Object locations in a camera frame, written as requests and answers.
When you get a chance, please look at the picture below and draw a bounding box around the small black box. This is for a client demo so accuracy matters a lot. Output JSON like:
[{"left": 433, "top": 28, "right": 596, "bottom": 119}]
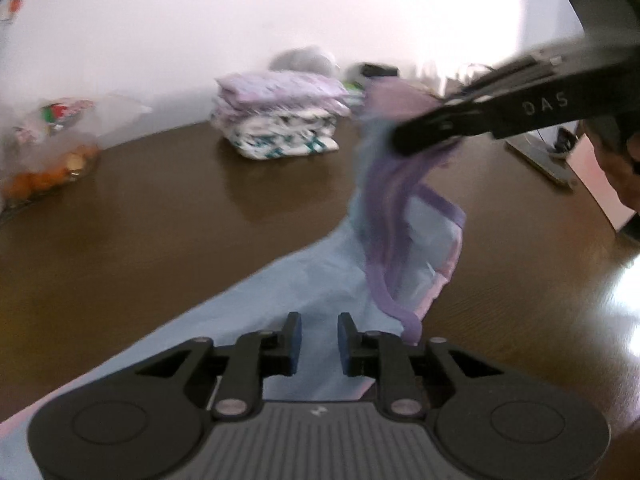
[{"left": 359, "top": 63, "right": 399, "bottom": 79}]

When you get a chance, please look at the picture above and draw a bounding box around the white round fan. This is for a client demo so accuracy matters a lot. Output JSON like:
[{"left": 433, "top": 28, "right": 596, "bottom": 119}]
[{"left": 269, "top": 46, "right": 340, "bottom": 77}]

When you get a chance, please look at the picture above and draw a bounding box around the folded floral clothes stack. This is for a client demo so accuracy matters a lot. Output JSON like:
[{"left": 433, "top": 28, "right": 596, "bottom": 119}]
[{"left": 212, "top": 70, "right": 349, "bottom": 160}]

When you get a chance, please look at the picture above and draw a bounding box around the plastic bag of oranges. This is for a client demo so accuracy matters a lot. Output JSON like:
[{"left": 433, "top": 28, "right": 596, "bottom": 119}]
[{"left": 1, "top": 94, "right": 151, "bottom": 217}]

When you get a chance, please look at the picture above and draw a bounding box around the pink blue purple garment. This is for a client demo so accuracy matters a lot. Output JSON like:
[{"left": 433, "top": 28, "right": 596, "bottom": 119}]
[{"left": 0, "top": 79, "right": 468, "bottom": 480}]

